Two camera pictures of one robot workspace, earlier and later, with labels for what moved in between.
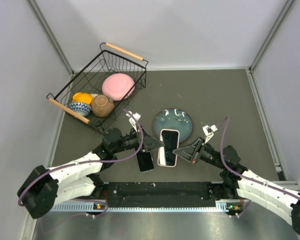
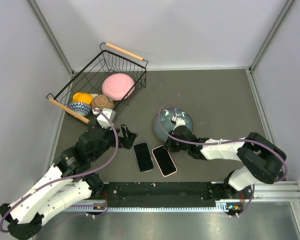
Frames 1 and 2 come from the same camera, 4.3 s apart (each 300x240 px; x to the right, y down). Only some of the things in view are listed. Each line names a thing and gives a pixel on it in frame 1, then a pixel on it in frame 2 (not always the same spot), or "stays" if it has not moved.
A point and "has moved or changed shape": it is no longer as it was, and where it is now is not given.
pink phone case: x=161 y=160 has moved or changed shape
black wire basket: x=99 y=92 stays
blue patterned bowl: x=83 y=108 stays
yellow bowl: x=80 y=97 stays
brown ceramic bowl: x=102 y=105 stays
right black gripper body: x=210 y=155 -> x=174 y=146
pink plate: x=118 y=86 stays
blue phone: x=145 y=161 stays
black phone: x=170 y=139 has moved or changed shape
